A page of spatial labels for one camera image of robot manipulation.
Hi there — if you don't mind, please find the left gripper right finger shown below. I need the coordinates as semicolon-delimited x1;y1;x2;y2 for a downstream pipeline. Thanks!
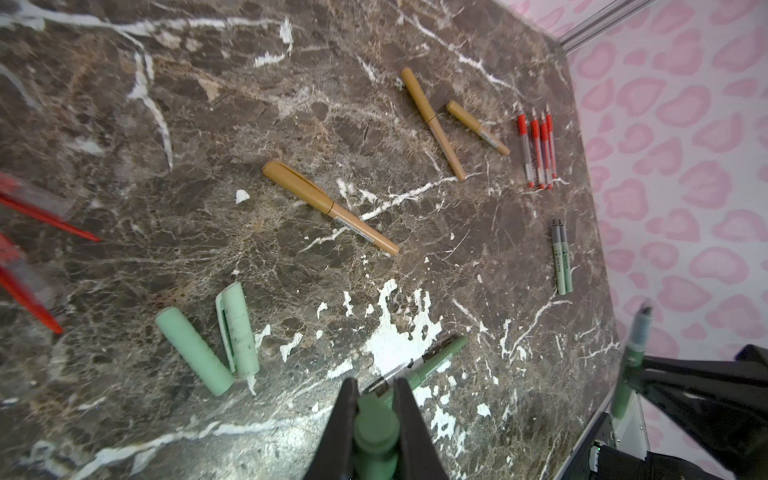
392;378;449;480

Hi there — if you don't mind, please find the green pen front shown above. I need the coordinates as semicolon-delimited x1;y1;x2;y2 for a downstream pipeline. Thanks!
362;336;468;406

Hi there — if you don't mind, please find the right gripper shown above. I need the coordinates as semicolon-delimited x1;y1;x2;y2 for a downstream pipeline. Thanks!
629;344;767;479

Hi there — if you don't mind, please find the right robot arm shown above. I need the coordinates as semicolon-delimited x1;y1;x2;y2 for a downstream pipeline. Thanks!
562;345;767;479

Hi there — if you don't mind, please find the brown pen long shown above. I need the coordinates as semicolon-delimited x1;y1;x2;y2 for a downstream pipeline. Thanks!
400;67;467;181

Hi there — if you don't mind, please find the brown pen short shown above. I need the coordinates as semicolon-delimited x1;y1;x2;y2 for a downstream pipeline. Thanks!
445;100;510;156

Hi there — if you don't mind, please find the green pen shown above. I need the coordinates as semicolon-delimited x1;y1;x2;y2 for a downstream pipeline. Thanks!
551;219;567;295
362;336;468;406
611;301;653;420
558;219;574;293

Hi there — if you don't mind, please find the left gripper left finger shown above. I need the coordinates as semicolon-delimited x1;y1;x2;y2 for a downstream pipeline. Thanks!
303;378;359;480

